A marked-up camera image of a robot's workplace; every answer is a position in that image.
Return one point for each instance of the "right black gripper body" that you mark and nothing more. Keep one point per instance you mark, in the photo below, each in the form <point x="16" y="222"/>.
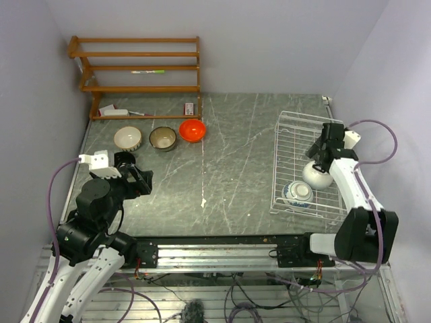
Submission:
<point x="323" y="148"/>

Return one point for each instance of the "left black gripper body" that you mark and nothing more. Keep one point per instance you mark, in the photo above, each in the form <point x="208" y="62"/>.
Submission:
<point x="122" y="188"/>

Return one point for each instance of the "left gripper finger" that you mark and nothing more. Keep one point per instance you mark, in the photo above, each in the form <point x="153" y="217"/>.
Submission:
<point x="123" y="159"/>
<point x="142" y="180"/>

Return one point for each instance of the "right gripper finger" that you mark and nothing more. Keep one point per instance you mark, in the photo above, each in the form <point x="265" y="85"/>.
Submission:
<point x="322" y="164"/>
<point x="315" y="149"/>

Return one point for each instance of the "plain white bowl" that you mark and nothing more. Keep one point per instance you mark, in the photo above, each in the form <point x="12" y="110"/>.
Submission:
<point x="316" y="179"/>

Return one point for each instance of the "white wire dish rack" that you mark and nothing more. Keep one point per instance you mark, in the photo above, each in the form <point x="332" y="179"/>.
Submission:
<point x="295" y="133"/>

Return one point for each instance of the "blue white porcelain bowl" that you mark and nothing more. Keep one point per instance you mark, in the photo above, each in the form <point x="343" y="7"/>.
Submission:
<point x="297" y="195"/>

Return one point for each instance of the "brown ceramic bowl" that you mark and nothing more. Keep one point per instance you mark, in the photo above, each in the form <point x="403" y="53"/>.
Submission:
<point x="163" y="139"/>

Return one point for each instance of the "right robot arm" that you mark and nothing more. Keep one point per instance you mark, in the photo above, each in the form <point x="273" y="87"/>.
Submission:
<point x="368" y="231"/>

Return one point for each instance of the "cream patterned bowl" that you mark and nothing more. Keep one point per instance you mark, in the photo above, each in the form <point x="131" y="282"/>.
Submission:
<point x="128" y="138"/>

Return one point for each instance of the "white box on shelf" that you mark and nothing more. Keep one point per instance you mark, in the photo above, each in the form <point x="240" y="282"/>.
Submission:
<point x="112" y="110"/>

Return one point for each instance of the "orange plastic bowl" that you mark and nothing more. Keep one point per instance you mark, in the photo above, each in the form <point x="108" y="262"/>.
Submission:
<point x="192" y="130"/>

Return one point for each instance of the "red white small card box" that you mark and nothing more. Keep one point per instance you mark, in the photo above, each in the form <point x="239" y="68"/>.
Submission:
<point x="189" y="109"/>

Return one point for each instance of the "green white marker pen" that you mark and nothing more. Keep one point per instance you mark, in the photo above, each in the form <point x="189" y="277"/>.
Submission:
<point x="139" y="72"/>

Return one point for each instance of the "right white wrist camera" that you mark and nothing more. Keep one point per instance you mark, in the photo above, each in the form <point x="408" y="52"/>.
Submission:
<point x="351" y="138"/>

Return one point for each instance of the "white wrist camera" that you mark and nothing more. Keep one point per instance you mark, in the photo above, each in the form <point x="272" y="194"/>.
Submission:
<point x="101" y="164"/>
<point x="351" y="138"/>

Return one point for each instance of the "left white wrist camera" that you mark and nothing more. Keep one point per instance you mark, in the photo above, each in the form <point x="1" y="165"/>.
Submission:
<point x="101" y="164"/>

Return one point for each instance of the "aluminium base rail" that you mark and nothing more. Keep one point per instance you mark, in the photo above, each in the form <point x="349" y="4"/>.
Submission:
<point x="188" y="254"/>

